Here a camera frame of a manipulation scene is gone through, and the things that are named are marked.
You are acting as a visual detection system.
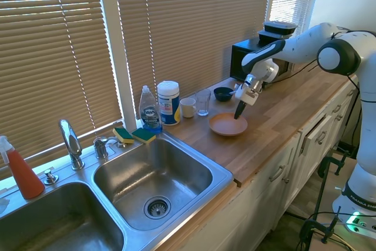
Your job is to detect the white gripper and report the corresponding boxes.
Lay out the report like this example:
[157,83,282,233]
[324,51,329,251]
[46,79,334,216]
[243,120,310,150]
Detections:
[233,82,261,121]

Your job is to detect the white ceramic mug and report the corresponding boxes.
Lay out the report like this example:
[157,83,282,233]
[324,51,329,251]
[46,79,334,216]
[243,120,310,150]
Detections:
[179,97,198,119]

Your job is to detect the stainless steel double sink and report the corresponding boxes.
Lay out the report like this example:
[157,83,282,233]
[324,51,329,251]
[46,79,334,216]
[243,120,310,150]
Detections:
[0,131,235,251]

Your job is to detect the metal sink drain strainer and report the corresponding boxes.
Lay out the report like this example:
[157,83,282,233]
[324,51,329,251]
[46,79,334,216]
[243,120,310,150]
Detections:
[143,195,172,220]

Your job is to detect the chrome sink side lever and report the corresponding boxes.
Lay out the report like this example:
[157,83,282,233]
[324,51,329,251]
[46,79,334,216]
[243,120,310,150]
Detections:
[93,136,120,159]

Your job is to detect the chrome sink faucet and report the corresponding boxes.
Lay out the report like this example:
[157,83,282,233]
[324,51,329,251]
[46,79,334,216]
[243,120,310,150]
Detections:
[58,119,86,171]

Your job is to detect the orange plastic plate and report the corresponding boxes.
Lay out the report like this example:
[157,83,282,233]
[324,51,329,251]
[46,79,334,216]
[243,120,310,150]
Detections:
[208,112,249,138]

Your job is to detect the dark blue bowl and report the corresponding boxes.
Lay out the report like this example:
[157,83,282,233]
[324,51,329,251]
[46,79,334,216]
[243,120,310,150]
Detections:
[213,86,235,102]

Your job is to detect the clear drinking glass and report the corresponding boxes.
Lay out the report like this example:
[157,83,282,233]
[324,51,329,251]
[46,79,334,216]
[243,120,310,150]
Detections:
[194,88,212,117]

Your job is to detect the black microwave oven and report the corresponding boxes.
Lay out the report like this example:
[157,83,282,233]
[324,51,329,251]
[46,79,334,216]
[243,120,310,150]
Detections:
[230,38,295,83]

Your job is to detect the disinfecting wipes canister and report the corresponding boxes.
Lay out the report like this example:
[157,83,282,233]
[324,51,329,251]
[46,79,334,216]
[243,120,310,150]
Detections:
[156,80,182,126]

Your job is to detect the black plastic food container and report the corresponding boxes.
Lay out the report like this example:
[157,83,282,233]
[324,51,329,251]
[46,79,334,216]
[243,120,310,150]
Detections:
[263,20,298,36]
[257,29,292,45]

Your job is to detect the clear dish soap bottle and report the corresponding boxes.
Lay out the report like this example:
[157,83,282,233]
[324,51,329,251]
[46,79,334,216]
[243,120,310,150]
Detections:
[137,85,163,135]

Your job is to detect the white kitchen cabinets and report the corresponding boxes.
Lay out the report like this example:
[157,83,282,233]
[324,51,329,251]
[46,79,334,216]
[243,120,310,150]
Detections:
[158,77,362,251]

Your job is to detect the yellow green sponge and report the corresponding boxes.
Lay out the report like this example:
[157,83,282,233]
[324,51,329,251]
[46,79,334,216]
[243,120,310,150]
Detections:
[112,127,135,145]
[130,127,157,145]

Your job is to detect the black c-clamp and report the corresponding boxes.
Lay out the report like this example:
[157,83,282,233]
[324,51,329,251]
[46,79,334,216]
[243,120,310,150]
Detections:
[299,206,343,245]
[318,150,351,177]

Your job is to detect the orange spray bottle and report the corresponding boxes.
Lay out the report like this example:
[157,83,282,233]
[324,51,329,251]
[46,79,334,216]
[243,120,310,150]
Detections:
[0,135,46,200]

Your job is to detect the white window frame post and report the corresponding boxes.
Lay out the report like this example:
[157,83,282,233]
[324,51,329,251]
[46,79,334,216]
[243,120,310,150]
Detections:
[95,0,139,130]

